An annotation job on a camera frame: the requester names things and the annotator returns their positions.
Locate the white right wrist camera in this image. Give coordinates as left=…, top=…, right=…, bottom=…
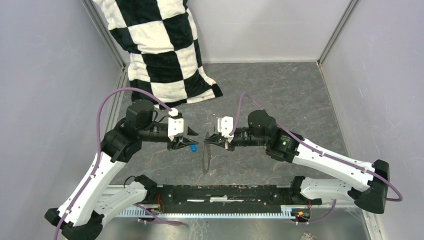
left=216, top=116, right=234, bottom=139

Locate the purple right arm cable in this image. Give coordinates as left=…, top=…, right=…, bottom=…
left=229, top=92, right=404, bottom=226

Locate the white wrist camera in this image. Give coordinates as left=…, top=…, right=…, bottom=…
left=216, top=116, right=234, bottom=139
left=167, top=108, right=186, bottom=141

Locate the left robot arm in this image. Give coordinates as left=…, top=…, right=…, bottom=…
left=44, top=99, right=197, bottom=240

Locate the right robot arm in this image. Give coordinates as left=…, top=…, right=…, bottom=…
left=204, top=110, right=390, bottom=214

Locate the white slotted cable duct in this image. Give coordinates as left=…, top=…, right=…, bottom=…
left=122, top=206, right=294, bottom=220

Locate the metal key organizer plate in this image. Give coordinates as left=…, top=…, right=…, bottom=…
left=202, top=132, right=212, bottom=174

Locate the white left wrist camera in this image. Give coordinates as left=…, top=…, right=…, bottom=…
left=167, top=108, right=186, bottom=141

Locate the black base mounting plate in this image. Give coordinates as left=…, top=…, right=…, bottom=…
left=139, top=184, right=323, bottom=214

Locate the black white checkered blanket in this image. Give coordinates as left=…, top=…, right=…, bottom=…
left=96, top=0, right=223, bottom=107

